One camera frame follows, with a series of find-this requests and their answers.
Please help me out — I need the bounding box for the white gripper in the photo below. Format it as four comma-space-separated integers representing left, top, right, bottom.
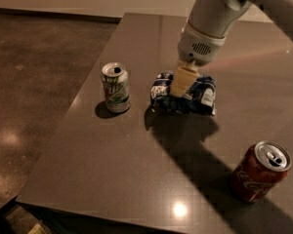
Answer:
170, 20, 225, 98

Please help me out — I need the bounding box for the blue chip bag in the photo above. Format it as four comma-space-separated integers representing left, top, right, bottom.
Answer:
150, 71, 216, 116

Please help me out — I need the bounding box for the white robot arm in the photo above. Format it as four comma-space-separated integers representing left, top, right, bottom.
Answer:
170, 0, 293, 98

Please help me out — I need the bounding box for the green white 7up can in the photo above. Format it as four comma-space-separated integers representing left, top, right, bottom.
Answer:
101, 62, 130, 113

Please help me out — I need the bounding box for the red coca-cola can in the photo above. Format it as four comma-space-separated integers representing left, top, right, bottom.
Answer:
230, 141, 292, 203

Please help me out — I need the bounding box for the yellow object under table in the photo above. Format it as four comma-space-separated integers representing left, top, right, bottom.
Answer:
27, 224, 45, 234

